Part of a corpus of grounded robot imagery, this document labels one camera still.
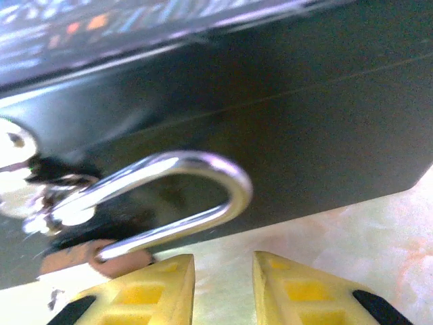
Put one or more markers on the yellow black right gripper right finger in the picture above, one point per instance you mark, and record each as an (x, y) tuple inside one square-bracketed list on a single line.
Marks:
[(304, 298)]

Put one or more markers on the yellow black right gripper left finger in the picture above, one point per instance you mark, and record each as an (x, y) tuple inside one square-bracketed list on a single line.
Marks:
[(152, 298)]

